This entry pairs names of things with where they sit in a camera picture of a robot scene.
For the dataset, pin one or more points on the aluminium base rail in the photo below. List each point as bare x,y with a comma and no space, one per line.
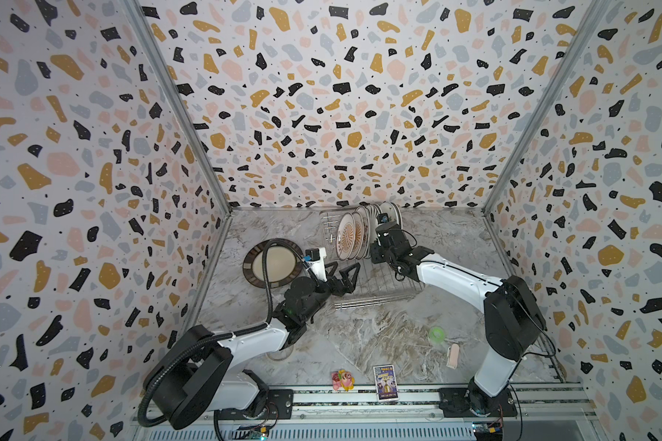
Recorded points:
532,411

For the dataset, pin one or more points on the purple card box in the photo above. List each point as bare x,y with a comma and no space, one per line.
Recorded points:
385,383

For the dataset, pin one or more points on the fruit pattern blue-rim plate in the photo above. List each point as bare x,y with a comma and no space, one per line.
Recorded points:
395,214

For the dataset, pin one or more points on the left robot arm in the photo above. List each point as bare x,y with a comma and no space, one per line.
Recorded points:
206,371

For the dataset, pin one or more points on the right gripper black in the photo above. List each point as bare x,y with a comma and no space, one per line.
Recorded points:
384,238

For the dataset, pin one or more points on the pink eraser block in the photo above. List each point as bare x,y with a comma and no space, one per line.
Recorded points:
453,355

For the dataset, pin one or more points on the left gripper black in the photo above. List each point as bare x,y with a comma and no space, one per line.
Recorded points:
342,289

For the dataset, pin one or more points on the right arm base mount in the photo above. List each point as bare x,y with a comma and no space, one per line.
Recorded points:
466,402

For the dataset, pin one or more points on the red pattern white plate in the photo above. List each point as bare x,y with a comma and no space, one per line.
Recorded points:
375,211

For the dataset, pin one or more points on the dark rimmed cream plate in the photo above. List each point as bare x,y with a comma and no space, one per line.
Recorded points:
283,265

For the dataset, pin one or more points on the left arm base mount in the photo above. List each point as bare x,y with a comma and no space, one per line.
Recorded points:
273,405

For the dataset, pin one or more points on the green plastic lid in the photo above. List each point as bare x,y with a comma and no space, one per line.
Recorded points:
436,335

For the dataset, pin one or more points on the orange sunburst plate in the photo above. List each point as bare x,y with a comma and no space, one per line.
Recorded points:
345,240

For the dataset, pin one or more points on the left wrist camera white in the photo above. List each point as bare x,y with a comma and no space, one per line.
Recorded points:
315,263

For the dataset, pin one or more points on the pink yellow toy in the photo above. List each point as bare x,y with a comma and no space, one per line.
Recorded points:
342,380

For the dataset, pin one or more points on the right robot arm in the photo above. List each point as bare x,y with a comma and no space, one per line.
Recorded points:
512,319

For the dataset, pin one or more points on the metal wire dish rack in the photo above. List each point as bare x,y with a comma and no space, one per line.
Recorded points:
377,284

